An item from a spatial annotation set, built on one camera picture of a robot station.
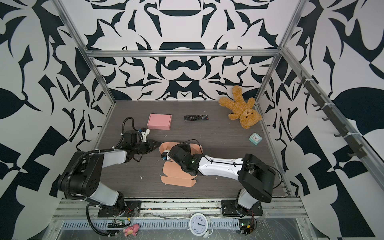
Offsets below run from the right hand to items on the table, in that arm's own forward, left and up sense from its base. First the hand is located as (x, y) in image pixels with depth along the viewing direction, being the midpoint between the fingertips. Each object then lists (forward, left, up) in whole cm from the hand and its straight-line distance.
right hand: (184, 142), depth 83 cm
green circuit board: (-35, +30, -12) cm, 47 cm away
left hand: (+4, +15, -6) cm, 16 cm away
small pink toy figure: (-38, +22, -10) cm, 45 cm away
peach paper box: (-14, +5, -13) cm, 19 cm away
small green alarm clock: (+8, -45, -12) cm, 47 cm away
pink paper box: (+21, +18, -9) cm, 29 cm away
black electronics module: (-37, -30, -15) cm, 50 cm away
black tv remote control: (+26, -7, -11) cm, 29 cm away
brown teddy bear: (+27, -39, -6) cm, 48 cm away
